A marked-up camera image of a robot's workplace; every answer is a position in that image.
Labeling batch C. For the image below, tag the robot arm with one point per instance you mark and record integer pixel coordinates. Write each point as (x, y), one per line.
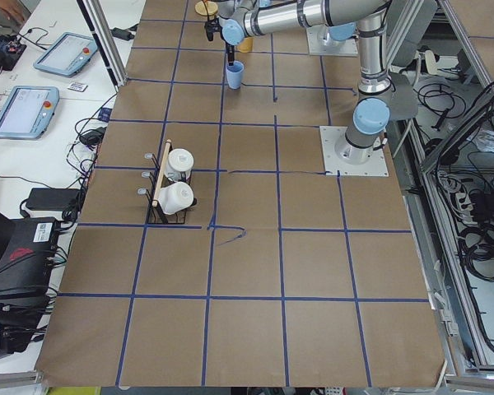
(241, 19)

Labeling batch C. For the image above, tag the teach pendant far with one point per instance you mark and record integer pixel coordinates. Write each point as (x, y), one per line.
(68, 55)

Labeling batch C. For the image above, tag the teach pendant near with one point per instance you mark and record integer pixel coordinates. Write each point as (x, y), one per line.
(28, 111)

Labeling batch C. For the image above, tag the white mug outer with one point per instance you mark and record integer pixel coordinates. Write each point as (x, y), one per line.
(176, 197)

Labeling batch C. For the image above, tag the white mug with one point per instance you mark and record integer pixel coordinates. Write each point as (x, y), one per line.
(176, 197)
(179, 165)

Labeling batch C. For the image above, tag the light blue plastic cup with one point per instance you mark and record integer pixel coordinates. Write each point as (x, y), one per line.
(234, 74)

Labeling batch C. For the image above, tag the black power adapter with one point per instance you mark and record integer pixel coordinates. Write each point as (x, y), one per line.
(52, 199)

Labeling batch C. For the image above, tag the white mug inner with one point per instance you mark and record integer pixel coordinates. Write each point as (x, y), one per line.
(179, 165)

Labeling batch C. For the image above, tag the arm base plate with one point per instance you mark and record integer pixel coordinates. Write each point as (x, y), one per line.
(343, 159)
(337, 41)

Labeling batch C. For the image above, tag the black wire mug rack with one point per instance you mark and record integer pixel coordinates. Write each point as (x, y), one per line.
(158, 180)

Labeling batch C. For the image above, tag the wooden mug tree stand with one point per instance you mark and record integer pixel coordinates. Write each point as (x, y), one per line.
(206, 8)

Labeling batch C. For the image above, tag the grey office chair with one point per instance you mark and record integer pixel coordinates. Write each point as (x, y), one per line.
(403, 104)

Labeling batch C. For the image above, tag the aluminium frame post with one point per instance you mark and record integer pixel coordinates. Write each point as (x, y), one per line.
(98, 26)

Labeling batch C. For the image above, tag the teach pendant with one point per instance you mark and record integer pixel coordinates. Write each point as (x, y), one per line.
(68, 55)
(28, 111)

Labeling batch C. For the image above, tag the bamboo cylinder holder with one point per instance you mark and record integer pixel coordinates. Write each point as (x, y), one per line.
(246, 45)

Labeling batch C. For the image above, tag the black computer box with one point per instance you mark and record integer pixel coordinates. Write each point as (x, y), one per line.
(26, 247)

